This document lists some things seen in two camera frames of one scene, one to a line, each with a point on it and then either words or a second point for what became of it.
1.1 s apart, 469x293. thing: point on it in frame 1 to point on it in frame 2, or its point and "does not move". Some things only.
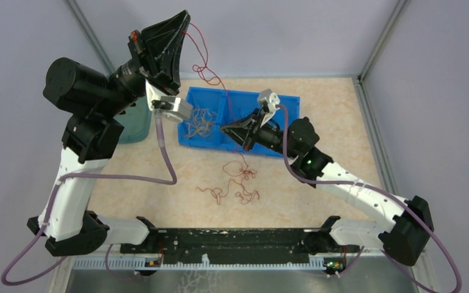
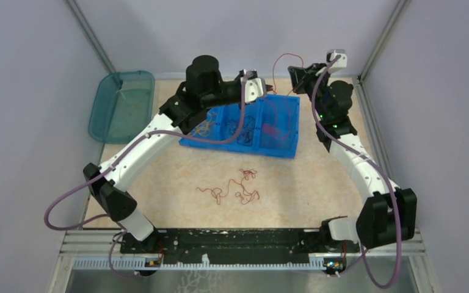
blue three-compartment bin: x=212 y=108 does not move
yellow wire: x=202 y=124 does not move
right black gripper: x=237 y=132 to x=301 y=77
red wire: x=240 y=154 to x=272 y=128
